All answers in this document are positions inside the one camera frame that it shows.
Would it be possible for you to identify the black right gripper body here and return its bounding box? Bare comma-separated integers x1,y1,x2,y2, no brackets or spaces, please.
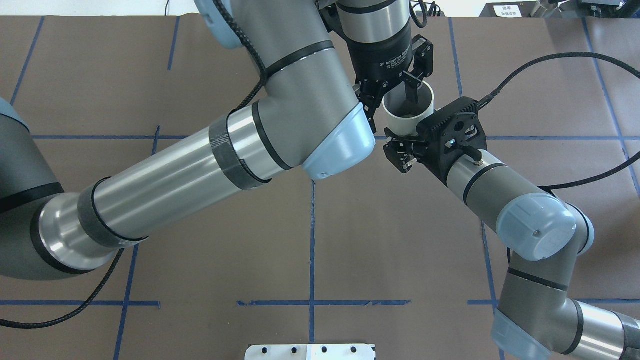
382,129,429,174

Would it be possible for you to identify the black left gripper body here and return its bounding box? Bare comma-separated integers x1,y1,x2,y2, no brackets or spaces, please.
345,30,413,101

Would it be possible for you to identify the white mug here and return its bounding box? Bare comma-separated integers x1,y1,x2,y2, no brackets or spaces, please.
382,80,435,137

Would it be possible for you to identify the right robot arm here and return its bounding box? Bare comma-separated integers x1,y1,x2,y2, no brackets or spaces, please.
384,129,639,360

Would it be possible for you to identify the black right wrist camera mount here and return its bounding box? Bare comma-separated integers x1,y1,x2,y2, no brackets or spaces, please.
413,96,488,184

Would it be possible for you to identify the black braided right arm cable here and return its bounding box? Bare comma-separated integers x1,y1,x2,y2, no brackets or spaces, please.
475,52,640,191

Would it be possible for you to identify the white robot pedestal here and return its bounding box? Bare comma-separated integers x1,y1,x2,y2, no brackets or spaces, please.
244,343,377,360

